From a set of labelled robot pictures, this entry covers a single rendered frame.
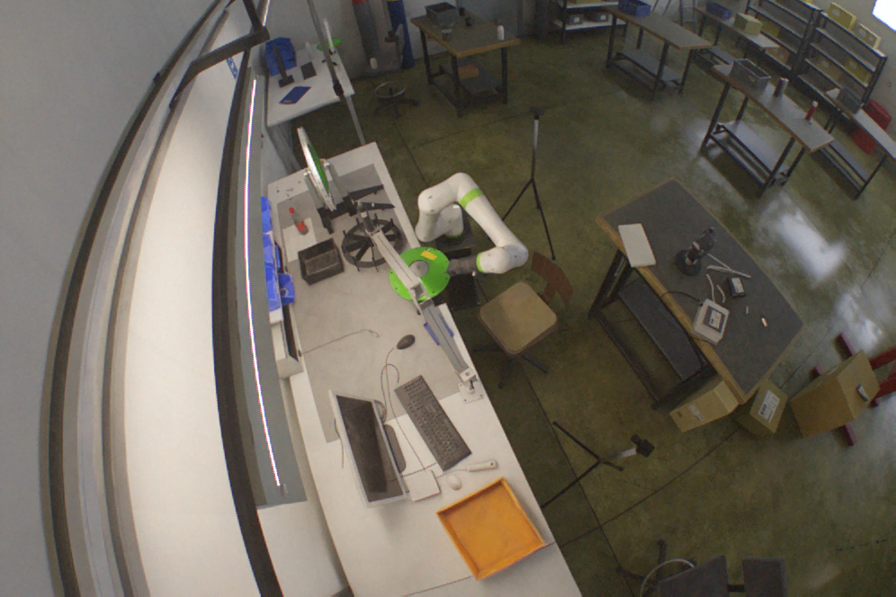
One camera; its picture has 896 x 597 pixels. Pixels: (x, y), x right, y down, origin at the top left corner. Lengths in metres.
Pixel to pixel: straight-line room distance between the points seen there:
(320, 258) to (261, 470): 1.82
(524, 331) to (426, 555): 1.31
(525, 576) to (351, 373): 1.26
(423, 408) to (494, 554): 0.74
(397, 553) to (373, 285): 1.38
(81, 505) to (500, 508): 1.48
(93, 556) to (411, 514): 1.34
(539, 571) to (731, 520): 1.82
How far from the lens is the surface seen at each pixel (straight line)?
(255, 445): 0.63
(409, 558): 1.78
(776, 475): 3.49
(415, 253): 1.92
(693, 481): 3.01
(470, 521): 1.72
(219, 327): 0.69
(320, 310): 2.12
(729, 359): 2.11
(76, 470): 0.75
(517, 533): 1.73
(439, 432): 1.72
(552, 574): 1.79
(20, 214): 1.08
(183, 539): 1.16
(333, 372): 1.94
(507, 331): 2.18
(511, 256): 1.53
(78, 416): 0.77
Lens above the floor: 2.62
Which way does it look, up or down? 56 degrees down
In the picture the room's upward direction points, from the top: 11 degrees counter-clockwise
